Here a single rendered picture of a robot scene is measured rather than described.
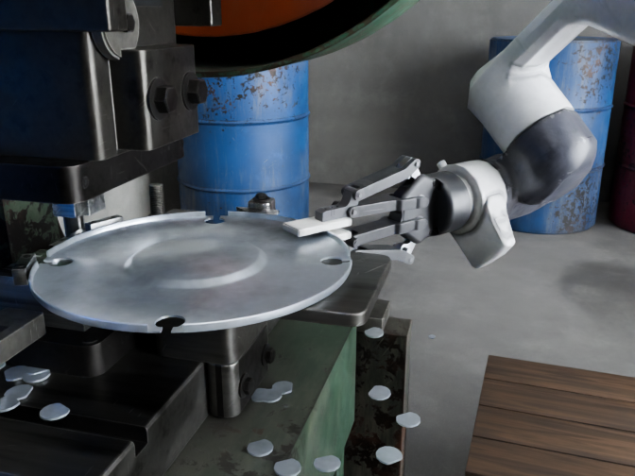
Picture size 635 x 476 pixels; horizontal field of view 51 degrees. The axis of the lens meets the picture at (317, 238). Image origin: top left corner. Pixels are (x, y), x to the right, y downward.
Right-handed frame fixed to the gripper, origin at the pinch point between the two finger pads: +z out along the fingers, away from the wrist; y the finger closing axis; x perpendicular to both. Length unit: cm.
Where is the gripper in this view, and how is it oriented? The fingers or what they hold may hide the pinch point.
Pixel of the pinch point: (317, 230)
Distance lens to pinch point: 70.1
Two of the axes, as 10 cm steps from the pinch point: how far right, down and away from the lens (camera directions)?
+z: -8.0, 1.9, -5.7
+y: 0.1, -9.4, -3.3
